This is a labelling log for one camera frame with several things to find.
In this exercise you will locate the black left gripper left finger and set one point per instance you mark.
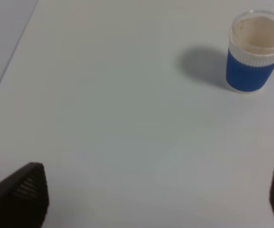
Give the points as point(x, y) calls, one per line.
point(24, 198)

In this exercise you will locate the blue sleeved clear cup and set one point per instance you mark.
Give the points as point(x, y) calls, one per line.
point(250, 59)

